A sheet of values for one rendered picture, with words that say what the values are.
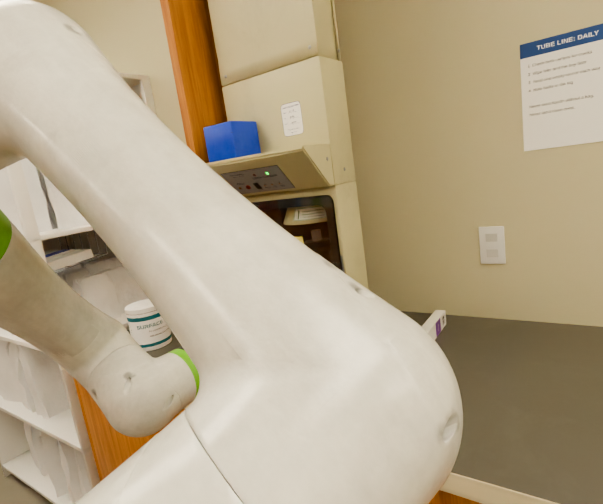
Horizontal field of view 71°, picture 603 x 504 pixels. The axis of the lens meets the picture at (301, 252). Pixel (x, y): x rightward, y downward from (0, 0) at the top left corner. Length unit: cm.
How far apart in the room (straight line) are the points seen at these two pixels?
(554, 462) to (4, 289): 82
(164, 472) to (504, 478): 66
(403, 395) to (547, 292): 121
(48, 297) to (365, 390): 47
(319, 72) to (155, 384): 76
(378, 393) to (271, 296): 8
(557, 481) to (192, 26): 128
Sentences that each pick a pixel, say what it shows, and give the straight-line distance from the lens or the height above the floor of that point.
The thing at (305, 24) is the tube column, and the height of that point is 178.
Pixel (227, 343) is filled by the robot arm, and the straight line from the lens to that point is 24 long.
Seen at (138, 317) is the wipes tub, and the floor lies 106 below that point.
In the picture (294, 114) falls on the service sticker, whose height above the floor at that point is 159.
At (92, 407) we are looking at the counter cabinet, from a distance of 173.
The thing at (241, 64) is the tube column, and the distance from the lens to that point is 122.
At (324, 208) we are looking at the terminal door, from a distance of 106.
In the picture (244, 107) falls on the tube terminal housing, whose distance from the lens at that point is 121.
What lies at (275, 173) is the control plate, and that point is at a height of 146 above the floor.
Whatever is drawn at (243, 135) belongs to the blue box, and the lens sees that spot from 112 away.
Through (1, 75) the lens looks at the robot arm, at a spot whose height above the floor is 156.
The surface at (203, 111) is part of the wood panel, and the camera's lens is 127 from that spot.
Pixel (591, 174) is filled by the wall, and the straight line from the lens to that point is 134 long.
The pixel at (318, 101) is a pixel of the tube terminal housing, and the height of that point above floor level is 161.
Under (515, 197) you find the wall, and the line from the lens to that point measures 136.
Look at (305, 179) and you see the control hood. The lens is 103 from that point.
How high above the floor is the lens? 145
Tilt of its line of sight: 11 degrees down
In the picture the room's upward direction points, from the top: 8 degrees counter-clockwise
